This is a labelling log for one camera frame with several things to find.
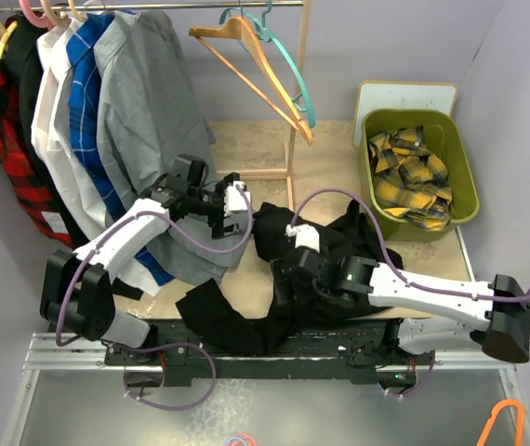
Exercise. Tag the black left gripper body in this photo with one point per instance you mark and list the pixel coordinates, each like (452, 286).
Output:
(210, 203)

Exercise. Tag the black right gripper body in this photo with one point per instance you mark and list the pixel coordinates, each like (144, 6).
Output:
(280, 280)

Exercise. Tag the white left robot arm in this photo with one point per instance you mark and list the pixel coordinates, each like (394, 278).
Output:
(78, 288)

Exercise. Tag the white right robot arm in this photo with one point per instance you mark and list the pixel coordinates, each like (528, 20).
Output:
(488, 316)

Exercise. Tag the grey hanging shirt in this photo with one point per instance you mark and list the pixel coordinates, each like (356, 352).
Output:
(148, 115)

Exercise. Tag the teal plastic hanger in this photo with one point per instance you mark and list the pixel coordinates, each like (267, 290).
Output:
(252, 33)

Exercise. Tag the yellow plaid shirt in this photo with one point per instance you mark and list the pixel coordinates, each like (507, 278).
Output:
(409, 181)

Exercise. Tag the white hanging shirt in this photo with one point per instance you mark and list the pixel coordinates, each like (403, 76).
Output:
(51, 134)

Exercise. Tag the blue checked hanging shirt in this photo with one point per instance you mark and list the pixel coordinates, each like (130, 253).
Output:
(83, 106)

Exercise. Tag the light wooden hanger hook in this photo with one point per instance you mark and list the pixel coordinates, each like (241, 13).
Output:
(79, 11)

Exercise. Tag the beige wooden hanger hook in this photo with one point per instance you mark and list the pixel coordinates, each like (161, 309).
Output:
(56, 19)

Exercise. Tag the red black plaid shirt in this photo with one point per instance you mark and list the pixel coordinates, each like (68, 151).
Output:
(33, 196)

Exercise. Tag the pink hanger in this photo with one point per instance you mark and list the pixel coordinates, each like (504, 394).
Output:
(37, 20)

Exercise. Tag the yellow hanger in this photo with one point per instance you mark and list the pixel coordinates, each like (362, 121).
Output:
(13, 25)

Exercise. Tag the olive green plastic bin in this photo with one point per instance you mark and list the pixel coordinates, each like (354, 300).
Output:
(442, 137)

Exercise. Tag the red blue hangers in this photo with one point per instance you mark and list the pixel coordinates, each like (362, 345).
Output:
(240, 439)

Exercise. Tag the white board behind bin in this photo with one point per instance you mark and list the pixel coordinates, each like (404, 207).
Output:
(373, 95)

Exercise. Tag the black hanging garment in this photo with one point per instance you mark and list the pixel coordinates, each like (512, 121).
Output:
(25, 71)

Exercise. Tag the wooden clothes rack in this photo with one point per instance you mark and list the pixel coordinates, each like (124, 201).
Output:
(204, 35)

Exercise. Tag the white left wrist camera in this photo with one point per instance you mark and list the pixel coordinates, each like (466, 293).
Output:
(237, 198)

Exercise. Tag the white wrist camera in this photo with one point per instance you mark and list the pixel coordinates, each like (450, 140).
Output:
(237, 198)
(304, 236)

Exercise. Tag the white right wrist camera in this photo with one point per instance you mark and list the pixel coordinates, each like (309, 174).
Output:
(304, 236)

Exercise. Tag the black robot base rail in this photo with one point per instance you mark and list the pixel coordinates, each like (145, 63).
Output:
(363, 352)

